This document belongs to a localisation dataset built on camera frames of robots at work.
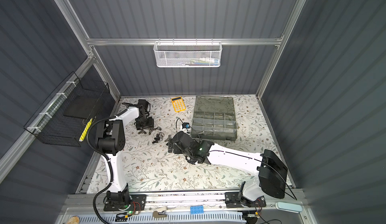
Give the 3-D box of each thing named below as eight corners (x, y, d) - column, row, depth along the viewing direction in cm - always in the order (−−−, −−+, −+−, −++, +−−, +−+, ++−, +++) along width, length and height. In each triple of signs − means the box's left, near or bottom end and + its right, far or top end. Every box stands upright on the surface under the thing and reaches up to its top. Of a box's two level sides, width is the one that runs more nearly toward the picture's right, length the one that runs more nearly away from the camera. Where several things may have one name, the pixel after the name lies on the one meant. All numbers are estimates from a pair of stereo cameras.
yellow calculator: (175, 112, 113) (174, 111, 111) (171, 100, 121) (170, 98, 119) (186, 109, 114) (186, 108, 113) (181, 97, 123) (181, 95, 121)
